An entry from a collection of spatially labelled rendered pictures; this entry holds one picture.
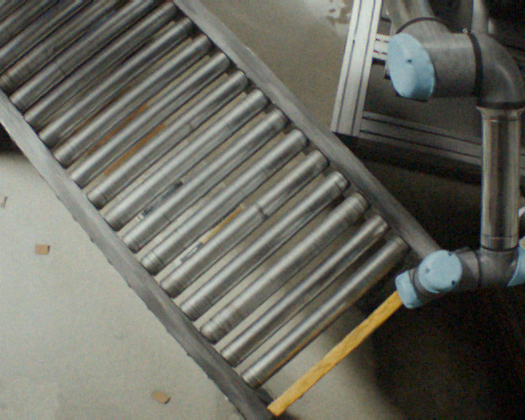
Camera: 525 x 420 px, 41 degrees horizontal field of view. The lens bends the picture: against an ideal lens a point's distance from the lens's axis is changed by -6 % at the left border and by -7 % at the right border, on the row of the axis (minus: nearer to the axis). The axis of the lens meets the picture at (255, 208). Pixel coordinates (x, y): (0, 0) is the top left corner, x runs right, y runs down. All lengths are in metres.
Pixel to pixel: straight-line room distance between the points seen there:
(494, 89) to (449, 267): 0.33
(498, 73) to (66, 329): 1.64
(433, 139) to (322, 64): 0.53
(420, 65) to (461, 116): 1.13
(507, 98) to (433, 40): 0.17
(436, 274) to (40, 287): 1.48
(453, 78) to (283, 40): 1.43
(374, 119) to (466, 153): 0.31
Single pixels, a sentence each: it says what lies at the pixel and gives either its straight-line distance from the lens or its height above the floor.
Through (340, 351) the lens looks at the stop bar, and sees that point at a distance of 1.53.
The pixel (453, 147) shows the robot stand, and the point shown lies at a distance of 2.32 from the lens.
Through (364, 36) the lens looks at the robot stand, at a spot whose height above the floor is 0.23.
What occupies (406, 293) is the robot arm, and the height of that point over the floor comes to 0.91.
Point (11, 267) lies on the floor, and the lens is 2.53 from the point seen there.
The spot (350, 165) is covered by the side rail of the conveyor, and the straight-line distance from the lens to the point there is 1.63.
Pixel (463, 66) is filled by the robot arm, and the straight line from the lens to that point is 1.29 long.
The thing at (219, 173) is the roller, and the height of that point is 0.80.
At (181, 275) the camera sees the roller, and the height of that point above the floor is 0.80.
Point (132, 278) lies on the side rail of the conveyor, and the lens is 1.59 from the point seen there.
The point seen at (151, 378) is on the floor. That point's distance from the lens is 2.37.
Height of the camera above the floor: 2.34
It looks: 75 degrees down
